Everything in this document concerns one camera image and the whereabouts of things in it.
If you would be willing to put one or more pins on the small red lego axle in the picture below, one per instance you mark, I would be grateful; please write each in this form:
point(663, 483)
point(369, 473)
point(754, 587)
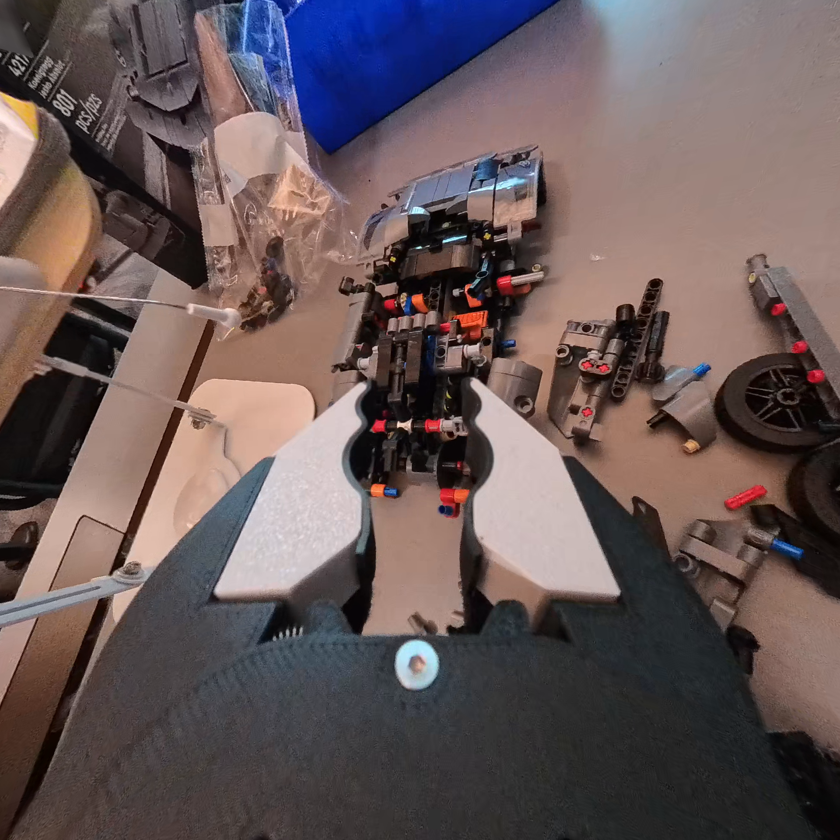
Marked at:
point(745, 497)

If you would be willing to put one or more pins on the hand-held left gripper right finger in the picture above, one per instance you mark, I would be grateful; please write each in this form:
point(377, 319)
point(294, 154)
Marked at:
point(544, 525)

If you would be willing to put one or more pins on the black lego wheel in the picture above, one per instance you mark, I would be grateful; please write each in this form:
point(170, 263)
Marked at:
point(820, 492)
point(768, 400)

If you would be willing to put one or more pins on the plastic bag with lego pieces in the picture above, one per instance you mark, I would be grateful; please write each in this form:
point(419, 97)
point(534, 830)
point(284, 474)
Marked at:
point(275, 216)

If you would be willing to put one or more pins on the lego car chassis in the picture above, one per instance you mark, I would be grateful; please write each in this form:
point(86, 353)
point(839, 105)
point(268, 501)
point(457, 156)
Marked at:
point(446, 262)

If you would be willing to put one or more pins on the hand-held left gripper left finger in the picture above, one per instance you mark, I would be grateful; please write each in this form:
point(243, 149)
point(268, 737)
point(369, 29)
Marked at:
point(295, 525)

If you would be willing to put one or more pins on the blue plastic bin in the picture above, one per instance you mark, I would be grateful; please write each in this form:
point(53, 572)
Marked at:
point(394, 59)

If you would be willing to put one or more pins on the white metal stand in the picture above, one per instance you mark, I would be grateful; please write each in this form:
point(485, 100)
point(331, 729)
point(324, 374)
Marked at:
point(262, 420)

